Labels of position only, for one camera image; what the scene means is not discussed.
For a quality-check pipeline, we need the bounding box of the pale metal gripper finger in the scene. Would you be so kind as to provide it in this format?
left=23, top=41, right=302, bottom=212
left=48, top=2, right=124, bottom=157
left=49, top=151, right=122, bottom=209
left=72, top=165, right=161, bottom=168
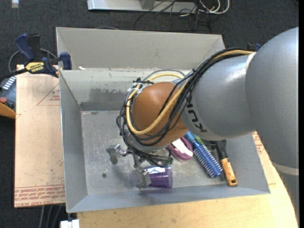
left=134, top=161, right=152, bottom=190
left=105, top=144, right=127, bottom=165

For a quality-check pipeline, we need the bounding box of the clear purple plastic cup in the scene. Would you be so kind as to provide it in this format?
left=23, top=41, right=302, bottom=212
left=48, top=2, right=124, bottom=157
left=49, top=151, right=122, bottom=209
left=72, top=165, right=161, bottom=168
left=145, top=165, right=173, bottom=189

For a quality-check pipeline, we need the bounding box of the grey metal bin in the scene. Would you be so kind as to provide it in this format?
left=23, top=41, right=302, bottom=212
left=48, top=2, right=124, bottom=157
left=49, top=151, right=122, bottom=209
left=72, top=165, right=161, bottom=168
left=56, top=27, right=271, bottom=214

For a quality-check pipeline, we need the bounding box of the purple and white stapler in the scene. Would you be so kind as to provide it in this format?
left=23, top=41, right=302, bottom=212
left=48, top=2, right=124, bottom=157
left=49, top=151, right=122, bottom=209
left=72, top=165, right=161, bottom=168
left=167, top=136, right=194, bottom=162

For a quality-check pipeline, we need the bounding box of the blue hairbrush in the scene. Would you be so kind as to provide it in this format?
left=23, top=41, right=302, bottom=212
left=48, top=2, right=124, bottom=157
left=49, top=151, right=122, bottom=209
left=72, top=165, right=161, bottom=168
left=184, top=130, right=224, bottom=179

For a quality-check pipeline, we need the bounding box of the brown cardboard board red print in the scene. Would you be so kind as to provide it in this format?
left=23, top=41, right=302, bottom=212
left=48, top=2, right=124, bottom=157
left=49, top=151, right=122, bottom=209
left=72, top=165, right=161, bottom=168
left=14, top=65, right=66, bottom=209

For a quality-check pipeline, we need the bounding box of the orange-handled tool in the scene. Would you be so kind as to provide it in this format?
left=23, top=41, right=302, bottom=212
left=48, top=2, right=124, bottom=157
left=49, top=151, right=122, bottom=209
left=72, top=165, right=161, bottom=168
left=214, top=140, right=238, bottom=187

